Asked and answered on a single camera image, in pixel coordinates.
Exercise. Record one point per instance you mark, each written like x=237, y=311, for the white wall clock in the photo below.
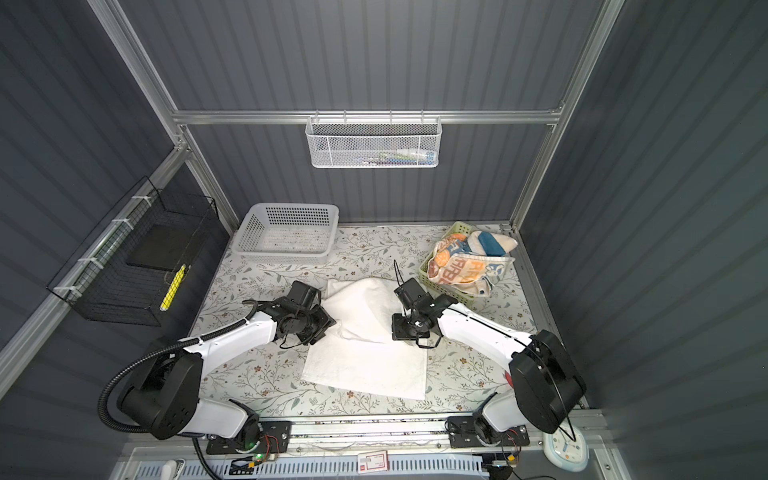
x=567, y=449

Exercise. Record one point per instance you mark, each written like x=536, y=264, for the white wire wall basket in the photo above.
x=348, y=145

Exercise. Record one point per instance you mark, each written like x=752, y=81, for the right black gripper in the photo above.
x=398, y=332

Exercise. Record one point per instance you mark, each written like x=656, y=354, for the black pad in basket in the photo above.
x=160, y=248

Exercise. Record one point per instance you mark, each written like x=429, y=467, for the orange patterned towel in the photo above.
x=471, y=263

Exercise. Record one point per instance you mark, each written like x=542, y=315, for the yellow marker pen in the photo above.
x=173, y=288

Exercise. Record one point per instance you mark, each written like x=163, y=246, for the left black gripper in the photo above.
x=326, y=322

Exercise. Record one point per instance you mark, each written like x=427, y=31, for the red white label card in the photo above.
x=373, y=462

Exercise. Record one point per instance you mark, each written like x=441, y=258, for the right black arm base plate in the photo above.
x=475, y=432

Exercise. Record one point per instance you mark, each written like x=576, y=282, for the black wire wall basket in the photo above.
x=132, y=272

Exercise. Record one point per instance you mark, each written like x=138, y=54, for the white plastic laundry basket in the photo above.
x=290, y=233

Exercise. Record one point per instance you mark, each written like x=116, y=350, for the white terry towel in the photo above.
x=358, y=353

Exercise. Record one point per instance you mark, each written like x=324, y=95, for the white ventilated cable duct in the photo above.
x=346, y=467

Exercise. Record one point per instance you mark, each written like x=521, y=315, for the blue white towel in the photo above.
x=485, y=243

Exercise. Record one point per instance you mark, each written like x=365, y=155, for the green plastic towel basket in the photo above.
x=451, y=269

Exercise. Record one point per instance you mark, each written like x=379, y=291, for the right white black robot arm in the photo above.
x=545, y=384

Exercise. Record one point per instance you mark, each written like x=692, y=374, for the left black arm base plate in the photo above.
x=262, y=438

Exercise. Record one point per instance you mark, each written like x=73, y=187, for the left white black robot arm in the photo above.
x=159, y=393

